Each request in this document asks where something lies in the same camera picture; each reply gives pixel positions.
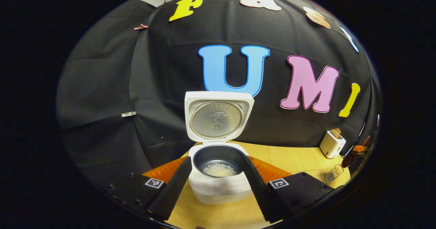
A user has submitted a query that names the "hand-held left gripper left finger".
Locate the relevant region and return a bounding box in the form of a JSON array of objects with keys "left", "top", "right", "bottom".
[{"left": 102, "top": 156, "right": 193, "bottom": 222}]

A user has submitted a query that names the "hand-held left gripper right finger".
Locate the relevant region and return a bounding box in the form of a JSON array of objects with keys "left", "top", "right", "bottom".
[{"left": 244, "top": 155, "right": 336, "bottom": 224}]

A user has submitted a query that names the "dark wooden spoon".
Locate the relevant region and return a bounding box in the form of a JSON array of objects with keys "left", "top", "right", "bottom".
[{"left": 342, "top": 135, "right": 371, "bottom": 168}]

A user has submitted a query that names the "white rice cooker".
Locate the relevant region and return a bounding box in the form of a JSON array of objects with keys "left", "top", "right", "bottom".
[{"left": 184, "top": 91, "right": 255, "bottom": 205}]

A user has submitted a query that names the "metal wire chopstick holder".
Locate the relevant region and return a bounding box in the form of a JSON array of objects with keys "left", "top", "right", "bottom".
[{"left": 325, "top": 164, "right": 344, "bottom": 183}]

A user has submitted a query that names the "small white rice pile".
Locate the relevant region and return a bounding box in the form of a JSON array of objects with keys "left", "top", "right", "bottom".
[{"left": 203, "top": 163, "right": 238, "bottom": 178}]

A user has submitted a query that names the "white toaster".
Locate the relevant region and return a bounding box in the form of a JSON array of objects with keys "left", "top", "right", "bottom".
[{"left": 320, "top": 130, "right": 346, "bottom": 159}]

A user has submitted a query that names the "black backdrop cloth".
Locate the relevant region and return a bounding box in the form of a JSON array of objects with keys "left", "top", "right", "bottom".
[{"left": 56, "top": 0, "right": 380, "bottom": 189}]

